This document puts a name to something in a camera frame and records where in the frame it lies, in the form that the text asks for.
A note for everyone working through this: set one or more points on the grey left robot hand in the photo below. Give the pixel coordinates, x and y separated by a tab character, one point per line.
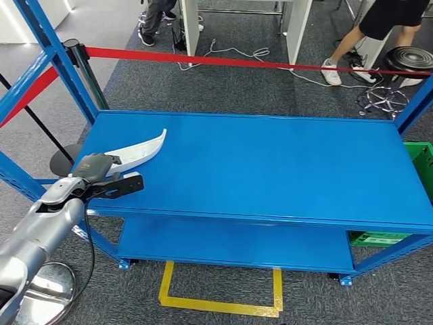
91	167

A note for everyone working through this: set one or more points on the white plastic car part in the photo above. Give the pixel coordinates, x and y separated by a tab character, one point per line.
142	152

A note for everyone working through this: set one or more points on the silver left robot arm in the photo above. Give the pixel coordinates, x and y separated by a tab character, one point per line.
37	237

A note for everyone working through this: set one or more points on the blue metal shelf rack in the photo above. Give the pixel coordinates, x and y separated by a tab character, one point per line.
253	166

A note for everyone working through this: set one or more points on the red barrier belt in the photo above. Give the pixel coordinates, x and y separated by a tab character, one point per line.
30	92
203	59

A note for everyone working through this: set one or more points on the chrome stool base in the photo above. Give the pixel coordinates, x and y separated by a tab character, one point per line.
141	17

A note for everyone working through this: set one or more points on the small black floor device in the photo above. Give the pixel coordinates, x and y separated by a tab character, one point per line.
179	45

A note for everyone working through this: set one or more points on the white desk leg panel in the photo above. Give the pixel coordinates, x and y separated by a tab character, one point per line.
190	27
372	54
299	27

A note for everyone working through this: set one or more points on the steel desk crossbar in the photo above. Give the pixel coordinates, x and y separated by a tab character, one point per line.
237	10

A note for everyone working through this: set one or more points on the white power strip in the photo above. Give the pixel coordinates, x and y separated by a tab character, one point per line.
364	74

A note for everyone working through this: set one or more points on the black round stool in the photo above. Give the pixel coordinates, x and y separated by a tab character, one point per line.
411	58

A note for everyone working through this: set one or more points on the green plastic crate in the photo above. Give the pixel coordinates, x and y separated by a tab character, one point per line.
422	166

